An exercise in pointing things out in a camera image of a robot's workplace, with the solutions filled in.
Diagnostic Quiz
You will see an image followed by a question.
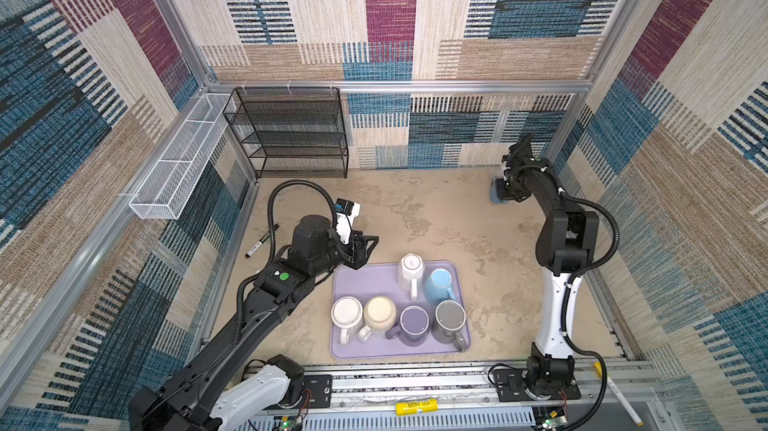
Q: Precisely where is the teal blue square mug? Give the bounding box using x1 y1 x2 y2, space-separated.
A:
490 178 508 204

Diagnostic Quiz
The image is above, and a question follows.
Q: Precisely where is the white tall mug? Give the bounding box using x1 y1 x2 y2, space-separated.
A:
397 253 425 301

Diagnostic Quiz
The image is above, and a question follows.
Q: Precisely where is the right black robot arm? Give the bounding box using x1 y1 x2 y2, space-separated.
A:
495 133 620 400

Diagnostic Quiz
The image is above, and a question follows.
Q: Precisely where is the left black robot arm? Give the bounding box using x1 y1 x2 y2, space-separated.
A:
129 179 379 430

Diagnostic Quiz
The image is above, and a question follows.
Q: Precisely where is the white round mug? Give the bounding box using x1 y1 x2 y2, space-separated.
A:
331 296 364 345

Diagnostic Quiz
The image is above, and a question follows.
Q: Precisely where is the cream mug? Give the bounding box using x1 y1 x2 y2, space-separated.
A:
358 296 397 342

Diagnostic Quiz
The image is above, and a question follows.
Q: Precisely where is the light blue mug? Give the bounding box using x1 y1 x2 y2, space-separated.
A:
423 268 456 303

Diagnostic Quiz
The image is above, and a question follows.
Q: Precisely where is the purple mug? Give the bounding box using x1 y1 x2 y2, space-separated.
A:
385 305 430 347

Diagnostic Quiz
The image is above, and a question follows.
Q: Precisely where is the grey mug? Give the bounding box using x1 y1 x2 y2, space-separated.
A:
431 300 469 352

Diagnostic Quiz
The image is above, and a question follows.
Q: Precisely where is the black marker pen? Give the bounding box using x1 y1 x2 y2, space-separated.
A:
244 231 271 258

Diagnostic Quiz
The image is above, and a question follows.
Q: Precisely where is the lavender plastic tray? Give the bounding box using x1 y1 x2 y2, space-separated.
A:
330 263 458 360

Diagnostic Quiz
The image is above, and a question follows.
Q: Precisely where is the yellow cylinder tube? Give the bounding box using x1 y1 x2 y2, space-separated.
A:
395 398 439 416

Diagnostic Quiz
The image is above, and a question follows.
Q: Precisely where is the white yellow pen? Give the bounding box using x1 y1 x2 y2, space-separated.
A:
593 362 644 427

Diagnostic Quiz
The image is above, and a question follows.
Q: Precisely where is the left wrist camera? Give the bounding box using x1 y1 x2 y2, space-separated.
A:
335 198 361 245

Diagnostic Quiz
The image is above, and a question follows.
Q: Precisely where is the black wire shelf rack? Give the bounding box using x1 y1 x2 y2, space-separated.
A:
223 87 349 178

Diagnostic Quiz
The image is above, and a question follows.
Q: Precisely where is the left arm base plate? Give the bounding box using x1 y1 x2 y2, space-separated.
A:
266 374 333 411

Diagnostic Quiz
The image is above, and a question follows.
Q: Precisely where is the white wire mesh basket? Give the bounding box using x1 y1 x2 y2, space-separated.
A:
129 93 229 220

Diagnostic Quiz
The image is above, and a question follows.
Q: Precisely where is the white slotted cable duct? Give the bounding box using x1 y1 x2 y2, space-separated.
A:
239 406 536 431

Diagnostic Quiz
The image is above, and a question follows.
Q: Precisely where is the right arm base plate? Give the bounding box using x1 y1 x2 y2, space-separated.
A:
490 367 582 402

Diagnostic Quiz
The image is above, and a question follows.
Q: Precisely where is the aluminium rail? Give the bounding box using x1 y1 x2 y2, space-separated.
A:
304 359 667 410

